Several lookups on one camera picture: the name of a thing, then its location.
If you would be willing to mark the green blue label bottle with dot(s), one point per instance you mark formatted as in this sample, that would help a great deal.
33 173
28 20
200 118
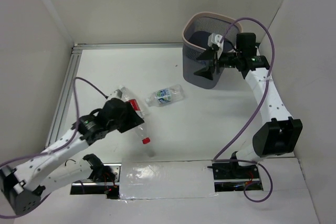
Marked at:
166 96

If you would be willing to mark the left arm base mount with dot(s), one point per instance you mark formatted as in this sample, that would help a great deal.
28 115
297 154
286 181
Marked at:
107 185

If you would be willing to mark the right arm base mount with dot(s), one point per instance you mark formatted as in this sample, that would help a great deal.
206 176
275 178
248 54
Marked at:
232 177

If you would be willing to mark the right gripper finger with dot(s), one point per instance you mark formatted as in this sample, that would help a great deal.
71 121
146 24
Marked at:
206 73
208 54

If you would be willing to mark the grey mesh waste bin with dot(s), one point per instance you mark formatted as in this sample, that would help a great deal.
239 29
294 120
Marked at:
200 51

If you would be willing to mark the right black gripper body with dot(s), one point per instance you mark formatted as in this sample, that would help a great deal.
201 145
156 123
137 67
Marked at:
229 60

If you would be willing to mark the shiny tape sheet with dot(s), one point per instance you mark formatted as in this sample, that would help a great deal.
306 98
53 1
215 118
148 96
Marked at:
166 180

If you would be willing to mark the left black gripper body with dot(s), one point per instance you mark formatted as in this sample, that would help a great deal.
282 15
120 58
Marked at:
132 120

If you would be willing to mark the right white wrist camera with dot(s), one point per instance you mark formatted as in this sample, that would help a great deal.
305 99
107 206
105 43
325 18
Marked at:
215 42

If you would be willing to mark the clear unlabelled plastic bottle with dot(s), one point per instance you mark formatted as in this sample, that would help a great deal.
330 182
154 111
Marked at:
128 96

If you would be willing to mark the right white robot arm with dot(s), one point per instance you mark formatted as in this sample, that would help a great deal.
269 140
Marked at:
280 131

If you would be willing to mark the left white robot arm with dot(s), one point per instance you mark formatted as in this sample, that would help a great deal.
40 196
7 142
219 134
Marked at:
28 184

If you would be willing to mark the red label water bottle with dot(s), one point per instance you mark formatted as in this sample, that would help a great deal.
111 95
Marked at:
142 132

